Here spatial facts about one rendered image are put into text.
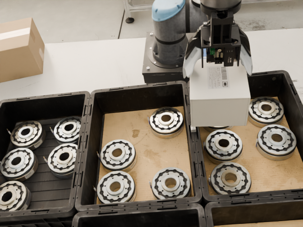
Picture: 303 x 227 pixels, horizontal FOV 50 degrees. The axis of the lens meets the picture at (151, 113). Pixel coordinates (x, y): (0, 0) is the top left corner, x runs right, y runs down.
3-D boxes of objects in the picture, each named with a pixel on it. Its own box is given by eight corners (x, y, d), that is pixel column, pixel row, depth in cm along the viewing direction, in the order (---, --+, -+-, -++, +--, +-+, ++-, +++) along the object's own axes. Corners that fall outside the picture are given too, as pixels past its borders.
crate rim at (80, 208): (92, 95, 103) (90, 89, 101) (186, 85, 101) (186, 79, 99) (76, 215, 77) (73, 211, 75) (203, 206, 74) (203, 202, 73)
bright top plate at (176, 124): (151, 108, 103) (151, 106, 102) (183, 107, 101) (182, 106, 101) (149, 133, 96) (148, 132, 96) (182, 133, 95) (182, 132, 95)
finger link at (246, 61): (251, 90, 69) (228, 64, 64) (248, 71, 73) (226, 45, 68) (265, 84, 67) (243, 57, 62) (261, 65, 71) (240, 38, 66)
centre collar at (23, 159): (12, 155, 97) (11, 153, 97) (27, 155, 96) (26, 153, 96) (6, 169, 94) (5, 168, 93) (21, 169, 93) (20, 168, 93)
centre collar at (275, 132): (264, 133, 91) (265, 131, 90) (282, 130, 91) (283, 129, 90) (270, 147, 88) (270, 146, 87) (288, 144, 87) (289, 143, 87)
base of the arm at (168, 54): (157, 38, 134) (155, 18, 127) (193, 41, 131) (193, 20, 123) (148, 63, 126) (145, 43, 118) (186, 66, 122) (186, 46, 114)
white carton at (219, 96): (190, 67, 85) (189, 39, 79) (237, 65, 84) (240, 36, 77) (190, 126, 72) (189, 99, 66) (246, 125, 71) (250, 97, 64)
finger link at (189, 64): (172, 87, 70) (196, 59, 63) (173, 69, 74) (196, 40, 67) (185, 93, 71) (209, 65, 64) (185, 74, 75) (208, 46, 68)
